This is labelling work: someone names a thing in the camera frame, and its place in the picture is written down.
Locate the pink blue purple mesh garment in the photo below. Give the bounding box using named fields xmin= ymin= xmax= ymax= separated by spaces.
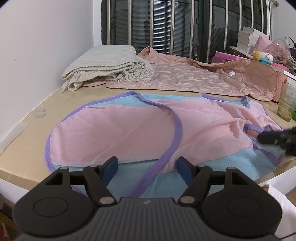
xmin=45 ymin=91 xmax=288 ymax=198

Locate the clear plastic cup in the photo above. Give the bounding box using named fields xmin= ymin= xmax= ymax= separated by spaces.
xmin=277 ymin=83 xmax=296 ymax=121

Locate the yellow white plush toy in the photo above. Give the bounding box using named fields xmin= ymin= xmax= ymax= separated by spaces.
xmin=252 ymin=50 xmax=273 ymax=65

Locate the clear tape strip on table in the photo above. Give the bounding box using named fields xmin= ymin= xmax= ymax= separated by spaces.
xmin=0 ymin=122 xmax=28 ymax=154

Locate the pink fluffy item in bag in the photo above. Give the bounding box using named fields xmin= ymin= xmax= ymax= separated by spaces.
xmin=263 ymin=38 xmax=291 ymax=63

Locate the pink pouch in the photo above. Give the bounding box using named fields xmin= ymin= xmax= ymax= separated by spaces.
xmin=253 ymin=36 xmax=272 ymax=52

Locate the magenta pink box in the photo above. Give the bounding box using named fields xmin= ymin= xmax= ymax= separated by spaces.
xmin=212 ymin=51 xmax=246 ymax=63

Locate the stack of white boxes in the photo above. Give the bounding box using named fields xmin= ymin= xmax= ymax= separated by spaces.
xmin=237 ymin=27 xmax=269 ymax=54

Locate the pink quilted satin jacket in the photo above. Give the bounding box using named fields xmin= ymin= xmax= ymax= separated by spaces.
xmin=84 ymin=47 xmax=278 ymax=101

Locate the metal barred window grille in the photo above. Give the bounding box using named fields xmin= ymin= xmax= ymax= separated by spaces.
xmin=101 ymin=1 xmax=276 ymax=63

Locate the cream knitted fringed blanket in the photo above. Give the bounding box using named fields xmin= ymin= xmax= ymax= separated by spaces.
xmin=60 ymin=45 xmax=154 ymax=92

